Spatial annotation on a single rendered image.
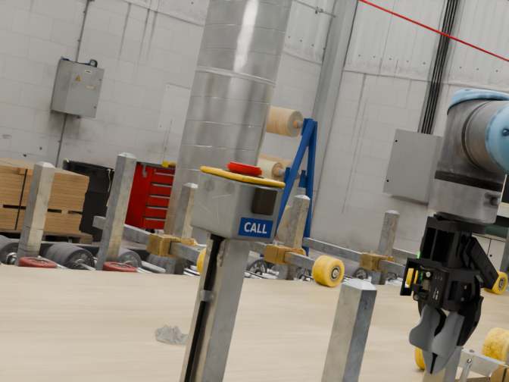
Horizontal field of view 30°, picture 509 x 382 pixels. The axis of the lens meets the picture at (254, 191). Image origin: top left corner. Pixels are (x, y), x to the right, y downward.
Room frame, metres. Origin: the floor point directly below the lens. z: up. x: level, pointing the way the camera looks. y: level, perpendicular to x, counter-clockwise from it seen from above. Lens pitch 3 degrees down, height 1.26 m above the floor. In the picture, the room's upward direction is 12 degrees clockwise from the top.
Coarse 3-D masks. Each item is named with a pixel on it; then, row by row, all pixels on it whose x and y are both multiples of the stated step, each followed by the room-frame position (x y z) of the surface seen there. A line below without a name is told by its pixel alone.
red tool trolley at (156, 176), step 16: (144, 176) 9.55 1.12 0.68; (160, 176) 9.62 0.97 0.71; (144, 192) 9.53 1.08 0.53; (160, 192) 9.66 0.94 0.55; (128, 208) 9.62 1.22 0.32; (144, 208) 9.52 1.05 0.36; (160, 208) 9.69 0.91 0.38; (128, 224) 9.60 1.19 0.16; (144, 224) 9.55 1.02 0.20; (160, 224) 9.75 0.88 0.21
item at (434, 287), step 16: (432, 224) 1.23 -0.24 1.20; (448, 224) 1.21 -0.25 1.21; (464, 224) 1.23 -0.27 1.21; (480, 224) 1.23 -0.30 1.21; (432, 240) 1.25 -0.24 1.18; (448, 240) 1.24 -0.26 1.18; (464, 240) 1.25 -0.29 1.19; (432, 256) 1.22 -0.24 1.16; (448, 256) 1.22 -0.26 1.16; (464, 256) 1.25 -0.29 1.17; (432, 272) 1.23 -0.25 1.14; (448, 272) 1.22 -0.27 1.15; (464, 272) 1.22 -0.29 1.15; (416, 288) 1.24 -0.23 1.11; (432, 288) 1.22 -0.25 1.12; (448, 288) 1.20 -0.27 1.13; (464, 288) 1.23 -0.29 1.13; (480, 288) 1.26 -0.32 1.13; (432, 304) 1.22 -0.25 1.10; (448, 304) 1.21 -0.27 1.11; (464, 304) 1.25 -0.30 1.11
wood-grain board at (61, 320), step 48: (0, 288) 1.73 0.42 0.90; (48, 288) 1.82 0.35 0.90; (96, 288) 1.92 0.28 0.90; (144, 288) 2.03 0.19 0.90; (192, 288) 2.16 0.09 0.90; (288, 288) 2.46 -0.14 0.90; (336, 288) 2.65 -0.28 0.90; (384, 288) 2.86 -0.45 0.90; (0, 336) 1.39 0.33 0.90; (48, 336) 1.45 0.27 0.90; (96, 336) 1.51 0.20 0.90; (144, 336) 1.58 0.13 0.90; (240, 336) 1.74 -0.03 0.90; (288, 336) 1.83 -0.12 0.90; (384, 336) 2.05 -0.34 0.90; (480, 336) 2.33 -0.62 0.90
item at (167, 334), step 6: (156, 330) 1.61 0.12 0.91; (162, 330) 1.61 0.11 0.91; (168, 330) 1.58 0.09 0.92; (174, 330) 1.60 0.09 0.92; (162, 336) 1.59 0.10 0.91; (168, 336) 1.57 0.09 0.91; (174, 336) 1.59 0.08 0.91; (180, 336) 1.60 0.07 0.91; (186, 336) 1.59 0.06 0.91; (168, 342) 1.56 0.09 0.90; (174, 342) 1.57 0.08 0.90; (180, 342) 1.58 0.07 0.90; (186, 342) 1.58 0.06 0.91
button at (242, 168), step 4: (228, 164) 1.06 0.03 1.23; (232, 164) 1.05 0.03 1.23; (236, 164) 1.05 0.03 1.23; (240, 164) 1.05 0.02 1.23; (244, 164) 1.05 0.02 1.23; (232, 168) 1.05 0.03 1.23; (236, 168) 1.05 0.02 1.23; (240, 168) 1.05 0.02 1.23; (244, 168) 1.05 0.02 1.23; (248, 168) 1.05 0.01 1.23; (252, 168) 1.05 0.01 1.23; (256, 168) 1.05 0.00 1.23; (260, 168) 1.06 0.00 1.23; (236, 172) 1.05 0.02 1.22; (240, 172) 1.05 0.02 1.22; (244, 172) 1.05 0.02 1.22; (248, 172) 1.05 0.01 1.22; (252, 172) 1.05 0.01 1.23; (256, 172) 1.05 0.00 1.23; (260, 172) 1.06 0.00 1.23; (256, 176) 1.06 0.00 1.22
